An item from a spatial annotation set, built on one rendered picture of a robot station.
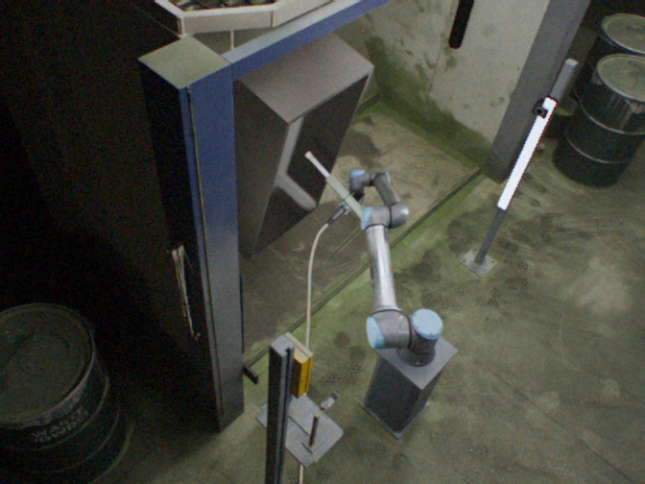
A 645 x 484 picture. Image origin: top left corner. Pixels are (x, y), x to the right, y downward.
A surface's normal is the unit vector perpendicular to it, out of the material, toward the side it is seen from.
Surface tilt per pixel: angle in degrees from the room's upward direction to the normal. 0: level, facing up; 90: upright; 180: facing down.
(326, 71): 12
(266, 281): 0
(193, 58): 0
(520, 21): 90
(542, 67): 90
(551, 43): 90
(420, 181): 0
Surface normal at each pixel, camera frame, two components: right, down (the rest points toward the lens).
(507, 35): -0.69, 0.52
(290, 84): 0.24, -0.51
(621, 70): 0.08, -0.65
